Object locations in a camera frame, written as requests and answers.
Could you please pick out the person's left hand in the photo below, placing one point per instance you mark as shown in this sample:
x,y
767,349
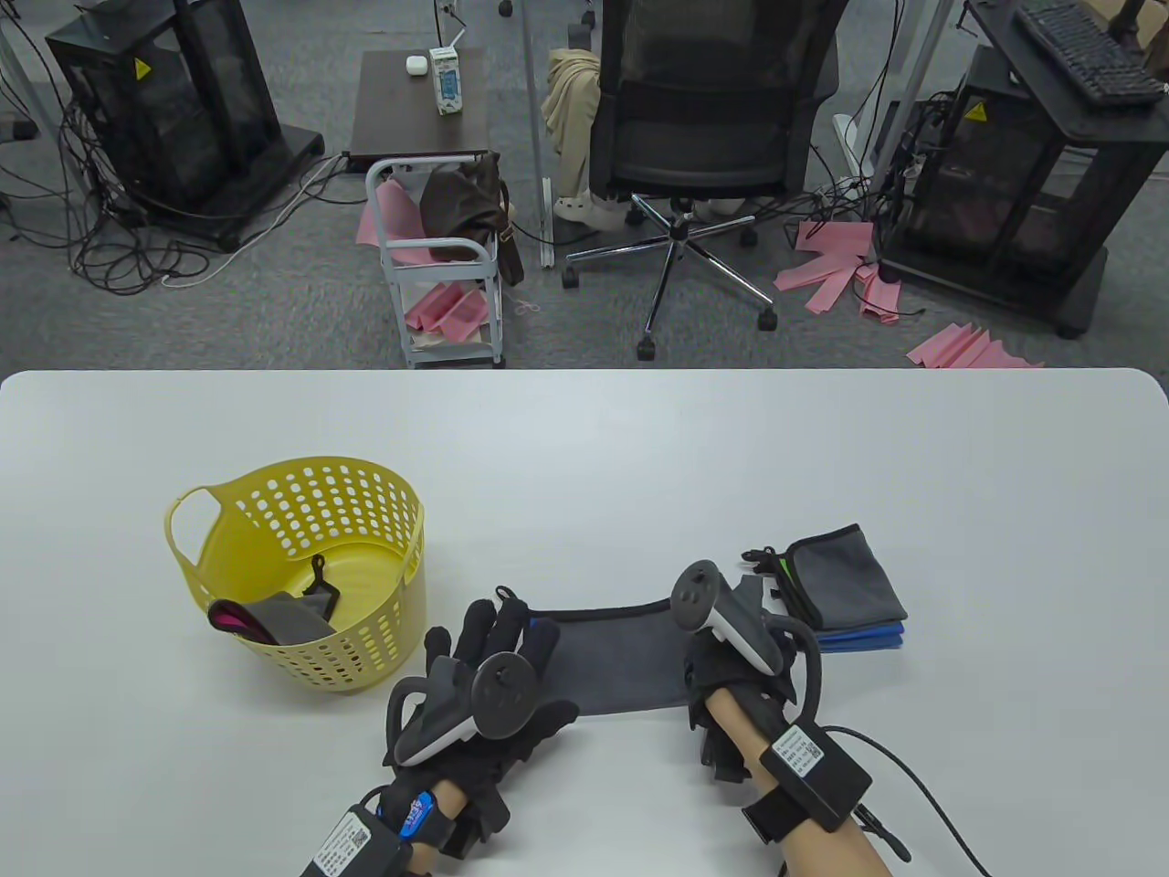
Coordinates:
x,y
457,658

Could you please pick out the person's right hand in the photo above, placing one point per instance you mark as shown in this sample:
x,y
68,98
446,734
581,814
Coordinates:
x,y
721,694

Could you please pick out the person's right fingers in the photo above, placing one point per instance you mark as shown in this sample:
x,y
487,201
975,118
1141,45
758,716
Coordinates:
x,y
754,598

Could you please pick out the person's left thumb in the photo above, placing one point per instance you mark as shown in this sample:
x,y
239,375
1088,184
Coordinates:
x,y
553,715

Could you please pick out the person's left middle finger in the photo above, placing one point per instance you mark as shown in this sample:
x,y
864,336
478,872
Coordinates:
x,y
510,621

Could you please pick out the person's left little finger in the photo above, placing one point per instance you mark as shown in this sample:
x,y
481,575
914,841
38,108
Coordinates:
x,y
438,650

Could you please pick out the dark grey cloth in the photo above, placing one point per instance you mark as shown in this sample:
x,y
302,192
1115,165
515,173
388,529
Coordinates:
x,y
621,660

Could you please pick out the person's left forearm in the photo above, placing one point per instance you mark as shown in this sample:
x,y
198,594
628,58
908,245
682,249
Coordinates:
x,y
446,797

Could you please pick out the person's right forearm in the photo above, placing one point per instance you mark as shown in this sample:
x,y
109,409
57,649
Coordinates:
x,y
822,845

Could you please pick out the black cloth with green edge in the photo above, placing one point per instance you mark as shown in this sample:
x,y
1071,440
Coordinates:
x,y
772,571

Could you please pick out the white right hand controller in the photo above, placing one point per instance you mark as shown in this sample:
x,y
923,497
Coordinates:
x,y
731,630

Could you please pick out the grey left hand controller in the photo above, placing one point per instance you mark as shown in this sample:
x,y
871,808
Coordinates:
x,y
475,703

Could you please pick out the yellow perforated plastic basket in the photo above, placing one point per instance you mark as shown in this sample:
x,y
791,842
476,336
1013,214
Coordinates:
x,y
365,644

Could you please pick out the grey folded cloth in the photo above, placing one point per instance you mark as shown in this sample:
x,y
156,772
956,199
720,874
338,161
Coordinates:
x,y
849,580

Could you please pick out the blue folded cloth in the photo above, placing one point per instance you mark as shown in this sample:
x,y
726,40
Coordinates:
x,y
863,637

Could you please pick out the grey cloth with black loop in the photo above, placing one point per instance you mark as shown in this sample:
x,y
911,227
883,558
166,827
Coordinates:
x,y
292,617

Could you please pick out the grey cloth with pink edge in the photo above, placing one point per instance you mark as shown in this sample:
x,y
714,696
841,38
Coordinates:
x,y
233,617

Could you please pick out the pink folded cloth in cart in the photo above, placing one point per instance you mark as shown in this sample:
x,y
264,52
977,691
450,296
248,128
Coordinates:
x,y
443,309

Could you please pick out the pink pleated cloth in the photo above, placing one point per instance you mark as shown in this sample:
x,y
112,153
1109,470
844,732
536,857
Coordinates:
x,y
968,349

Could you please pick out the pile of pink cloths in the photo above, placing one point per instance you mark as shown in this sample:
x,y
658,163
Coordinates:
x,y
836,265

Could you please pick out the white rolling cart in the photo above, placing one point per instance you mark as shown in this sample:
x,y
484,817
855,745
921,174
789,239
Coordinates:
x,y
397,265

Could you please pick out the white shoe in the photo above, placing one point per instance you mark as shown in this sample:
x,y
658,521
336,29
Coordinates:
x,y
726,208
589,210

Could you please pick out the brown bag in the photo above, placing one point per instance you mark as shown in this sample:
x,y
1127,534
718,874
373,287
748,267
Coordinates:
x,y
461,206

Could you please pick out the pink cloth draped on cart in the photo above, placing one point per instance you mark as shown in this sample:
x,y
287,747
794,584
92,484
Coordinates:
x,y
393,215

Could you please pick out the black equipment cabinet with keyboard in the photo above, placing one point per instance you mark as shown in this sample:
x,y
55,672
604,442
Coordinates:
x,y
1005,192

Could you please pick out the black mesh office chair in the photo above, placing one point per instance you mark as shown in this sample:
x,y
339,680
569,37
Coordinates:
x,y
703,119

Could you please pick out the white metal pole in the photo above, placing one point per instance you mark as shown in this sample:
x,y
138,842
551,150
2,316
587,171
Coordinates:
x,y
537,137

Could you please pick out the dark brown low table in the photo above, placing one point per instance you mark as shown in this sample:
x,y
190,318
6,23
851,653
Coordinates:
x,y
402,119

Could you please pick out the beige garment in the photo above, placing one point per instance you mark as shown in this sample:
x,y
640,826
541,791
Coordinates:
x,y
571,110

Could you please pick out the white drink carton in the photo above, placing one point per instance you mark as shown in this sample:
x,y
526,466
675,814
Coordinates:
x,y
447,82

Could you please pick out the black keyboard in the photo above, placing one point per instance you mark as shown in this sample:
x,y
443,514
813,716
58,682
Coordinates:
x,y
1091,50

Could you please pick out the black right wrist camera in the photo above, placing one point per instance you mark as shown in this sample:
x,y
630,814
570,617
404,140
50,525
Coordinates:
x,y
813,767

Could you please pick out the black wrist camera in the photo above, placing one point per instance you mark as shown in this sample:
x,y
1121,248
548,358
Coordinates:
x,y
813,767
352,845

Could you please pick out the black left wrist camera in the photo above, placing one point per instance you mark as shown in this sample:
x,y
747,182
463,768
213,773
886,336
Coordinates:
x,y
352,845

